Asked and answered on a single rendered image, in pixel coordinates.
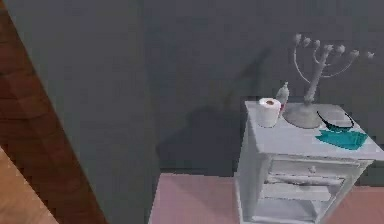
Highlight grey branched candle holder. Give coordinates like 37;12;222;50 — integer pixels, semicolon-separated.
283;33;376;129

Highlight white bedside table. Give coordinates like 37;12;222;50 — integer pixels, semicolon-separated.
234;100;384;224

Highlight teal folded cloth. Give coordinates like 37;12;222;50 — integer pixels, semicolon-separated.
315;129;369;151

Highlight grey plate with black rim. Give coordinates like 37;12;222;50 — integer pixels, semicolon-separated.
316;107;355;131

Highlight white toilet paper roll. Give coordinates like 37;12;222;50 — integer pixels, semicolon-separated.
257;97;282;129

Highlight pale spray bottle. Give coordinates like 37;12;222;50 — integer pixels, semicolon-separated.
275;81;290;112

